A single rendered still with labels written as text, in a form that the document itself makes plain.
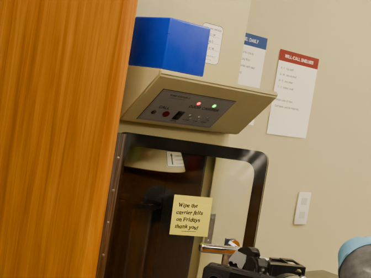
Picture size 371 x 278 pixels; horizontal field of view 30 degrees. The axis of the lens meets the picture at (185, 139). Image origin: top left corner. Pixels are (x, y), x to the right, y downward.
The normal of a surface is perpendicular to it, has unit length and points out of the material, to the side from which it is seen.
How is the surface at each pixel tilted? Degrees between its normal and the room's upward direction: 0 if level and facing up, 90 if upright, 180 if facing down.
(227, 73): 90
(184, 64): 90
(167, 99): 135
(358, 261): 52
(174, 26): 90
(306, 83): 90
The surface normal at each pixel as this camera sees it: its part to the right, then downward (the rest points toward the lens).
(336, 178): 0.68, 0.14
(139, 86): -0.72, -0.08
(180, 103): 0.36, 0.80
